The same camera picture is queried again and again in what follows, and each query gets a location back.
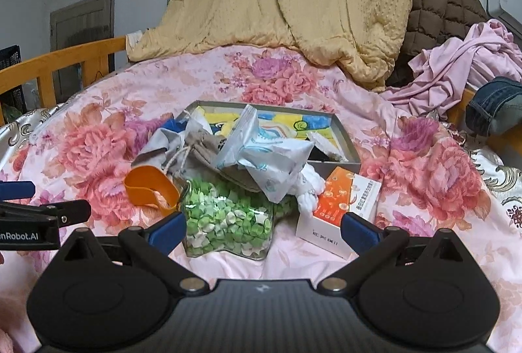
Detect white plush toy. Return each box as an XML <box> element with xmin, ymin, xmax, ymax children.
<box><xmin>296</xmin><ymin>165</ymin><xmax>327</xmax><ymax>213</ymax></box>

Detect pink floral bedsheet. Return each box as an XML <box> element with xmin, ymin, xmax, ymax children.
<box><xmin>0</xmin><ymin>45</ymin><xmax>522</xmax><ymax>337</ymax></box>

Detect orange plastic scoop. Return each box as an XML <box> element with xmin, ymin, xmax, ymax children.
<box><xmin>123</xmin><ymin>166</ymin><xmax>180</xmax><ymax>213</ymax></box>

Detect white textured cloth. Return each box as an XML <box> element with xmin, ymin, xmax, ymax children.
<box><xmin>306</xmin><ymin>130</ymin><xmax>347</xmax><ymax>160</ymax></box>

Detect yellow quilt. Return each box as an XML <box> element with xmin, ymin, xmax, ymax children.
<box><xmin>126</xmin><ymin>0</ymin><xmax>425</xmax><ymax>92</ymax></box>

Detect beige drawstring pouch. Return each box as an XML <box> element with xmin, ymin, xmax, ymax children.
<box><xmin>163</xmin><ymin>133</ymin><xmax>270</xmax><ymax>192</ymax></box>

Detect pink crumpled cloth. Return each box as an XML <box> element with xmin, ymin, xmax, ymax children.
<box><xmin>379</xmin><ymin>19</ymin><xmax>522</xmax><ymax>121</ymax></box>

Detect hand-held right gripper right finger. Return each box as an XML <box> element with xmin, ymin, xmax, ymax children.
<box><xmin>316</xmin><ymin>211</ymin><xmax>470</xmax><ymax>293</ymax></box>

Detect brown quilted blanket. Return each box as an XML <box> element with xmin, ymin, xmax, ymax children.
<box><xmin>385</xmin><ymin>0</ymin><xmax>490</xmax><ymax>88</ymax></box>

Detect black plastic crate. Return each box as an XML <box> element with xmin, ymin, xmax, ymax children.
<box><xmin>0</xmin><ymin>45</ymin><xmax>21</xmax><ymax>72</ymax></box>

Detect grey shallow box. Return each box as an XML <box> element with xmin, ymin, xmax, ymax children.
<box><xmin>175</xmin><ymin>100</ymin><xmax>361</xmax><ymax>174</ymax></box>

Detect wooden bed rail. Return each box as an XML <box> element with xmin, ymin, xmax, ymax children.
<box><xmin>0</xmin><ymin>35</ymin><xmax>128</xmax><ymax>125</ymax></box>

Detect yellow blue striped cloth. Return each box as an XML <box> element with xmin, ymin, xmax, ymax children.
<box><xmin>196</xmin><ymin>108</ymin><xmax>339</xmax><ymax>152</ymax></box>

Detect grey cloth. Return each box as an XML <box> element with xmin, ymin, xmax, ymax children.
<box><xmin>130</xmin><ymin>108</ymin><xmax>213</xmax><ymax>174</ymax></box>

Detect jar of green paper stars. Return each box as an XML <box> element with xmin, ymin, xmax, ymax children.
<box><xmin>179</xmin><ymin>177</ymin><xmax>298</xmax><ymax>260</ymax></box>

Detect pink fleece garment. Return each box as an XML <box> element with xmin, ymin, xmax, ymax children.
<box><xmin>0</xmin><ymin>296</ymin><xmax>25</xmax><ymax>353</ymax></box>

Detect orange and white carton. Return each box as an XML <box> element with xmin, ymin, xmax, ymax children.
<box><xmin>296</xmin><ymin>166</ymin><xmax>383</xmax><ymax>260</ymax></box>

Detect white blue mask packet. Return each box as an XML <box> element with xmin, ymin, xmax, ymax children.
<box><xmin>214</xmin><ymin>104</ymin><xmax>315</xmax><ymax>203</ymax></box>

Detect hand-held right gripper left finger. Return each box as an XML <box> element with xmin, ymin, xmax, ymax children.
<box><xmin>60</xmin><ymin>210</ymin><xmax>207</xmax><ymax>294</ymax></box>

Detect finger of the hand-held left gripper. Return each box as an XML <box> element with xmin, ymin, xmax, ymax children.
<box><xmin>0</xmin><ymin>199</ymin><xmax>92</xmax><ymax>227</ymax></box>
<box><xmin>0</xmin><ymin>181</ymin><xmax>37</xmax><ymax>199</ymax></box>

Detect blue jeans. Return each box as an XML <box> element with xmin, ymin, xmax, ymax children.
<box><xmin>465</xmin><ymin>76</ymin><xmax>522</xmax><ymax>137</ymax></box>

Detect grey wooden door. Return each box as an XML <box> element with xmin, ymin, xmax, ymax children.
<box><xmin>50</xmin><ymin>0</ymin><xmax>115</xmax><ymax>92</ymax></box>

